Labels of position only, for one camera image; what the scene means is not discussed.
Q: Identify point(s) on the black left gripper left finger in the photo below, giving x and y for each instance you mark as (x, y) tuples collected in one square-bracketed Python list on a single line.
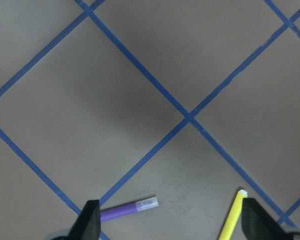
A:
[(88, 224)]

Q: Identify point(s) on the purple marker pen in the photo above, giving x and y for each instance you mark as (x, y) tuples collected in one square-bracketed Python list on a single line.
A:
[(128, 209)]

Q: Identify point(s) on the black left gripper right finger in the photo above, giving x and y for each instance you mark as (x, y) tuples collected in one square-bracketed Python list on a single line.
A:
[(257, 224)]

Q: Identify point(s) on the yellow highlighter pen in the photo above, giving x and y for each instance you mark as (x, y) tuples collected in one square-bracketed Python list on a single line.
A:
[(233, 215)]

